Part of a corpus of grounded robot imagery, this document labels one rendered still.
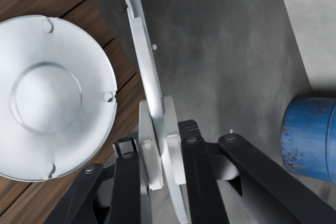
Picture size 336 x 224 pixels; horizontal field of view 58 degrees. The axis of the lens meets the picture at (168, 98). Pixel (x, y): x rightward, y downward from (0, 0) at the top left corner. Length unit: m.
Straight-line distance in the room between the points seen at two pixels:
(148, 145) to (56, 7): 0.48
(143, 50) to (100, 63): 0.45
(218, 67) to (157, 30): 0.45
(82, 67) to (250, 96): 1.36
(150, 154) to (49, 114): 0.43
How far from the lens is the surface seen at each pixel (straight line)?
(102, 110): 0.64
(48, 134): 0.58
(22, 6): 0.59
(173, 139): 0.16
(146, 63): 0.18
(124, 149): 0.15
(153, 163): 0.16
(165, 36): 1.28
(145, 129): 0.17
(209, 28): 1.52
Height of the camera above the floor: 0.89
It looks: 44 degrees down
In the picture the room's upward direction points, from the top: 93 degrees clockwise
